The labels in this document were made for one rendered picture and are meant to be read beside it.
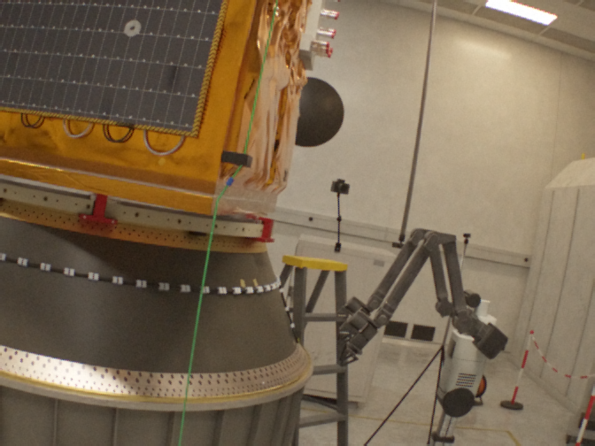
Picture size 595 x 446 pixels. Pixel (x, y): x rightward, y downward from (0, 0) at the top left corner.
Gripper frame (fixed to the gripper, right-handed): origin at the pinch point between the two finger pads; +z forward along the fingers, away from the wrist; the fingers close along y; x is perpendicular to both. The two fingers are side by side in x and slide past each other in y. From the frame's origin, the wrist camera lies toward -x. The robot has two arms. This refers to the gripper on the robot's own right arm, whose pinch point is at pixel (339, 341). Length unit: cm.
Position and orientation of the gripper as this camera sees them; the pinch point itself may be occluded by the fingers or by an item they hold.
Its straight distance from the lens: 320.3
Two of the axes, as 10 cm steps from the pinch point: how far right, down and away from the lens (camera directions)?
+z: -6.5, 7.6, 0.5
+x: 7.6, 6.5, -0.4
